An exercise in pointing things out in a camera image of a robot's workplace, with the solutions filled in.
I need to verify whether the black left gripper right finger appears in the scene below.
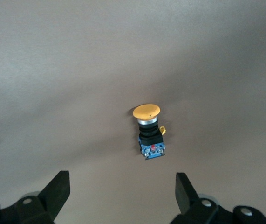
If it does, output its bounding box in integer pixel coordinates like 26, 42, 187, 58
175, 172, 266, 224

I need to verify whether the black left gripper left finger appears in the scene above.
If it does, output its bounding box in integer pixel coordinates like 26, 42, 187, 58
0, 170, 71, 224

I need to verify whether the yellow mushroom push button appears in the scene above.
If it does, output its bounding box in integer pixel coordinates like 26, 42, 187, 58
132, 104, 168, 161

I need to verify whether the brown table mat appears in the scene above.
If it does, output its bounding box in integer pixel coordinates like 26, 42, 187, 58
0, 0, 266, 224

